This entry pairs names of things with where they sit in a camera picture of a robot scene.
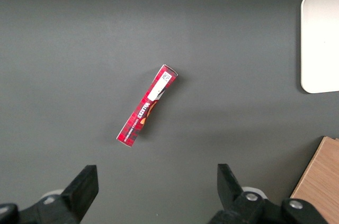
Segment wooden board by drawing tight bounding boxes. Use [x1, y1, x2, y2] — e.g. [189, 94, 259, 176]
[290, 136, 339, 224]

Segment red tartan shortbread box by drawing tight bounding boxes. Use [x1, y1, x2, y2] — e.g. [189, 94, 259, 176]
[116, 64, 179, 149]

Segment white plastic tray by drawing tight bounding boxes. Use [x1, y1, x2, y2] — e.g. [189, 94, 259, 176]
[300, 0, 339, 94]

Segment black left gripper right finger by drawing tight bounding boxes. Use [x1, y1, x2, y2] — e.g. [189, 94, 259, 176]
[209, 163, 330, 224]

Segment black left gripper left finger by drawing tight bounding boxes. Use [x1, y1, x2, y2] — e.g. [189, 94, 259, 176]
[0, 165, 100, 224]

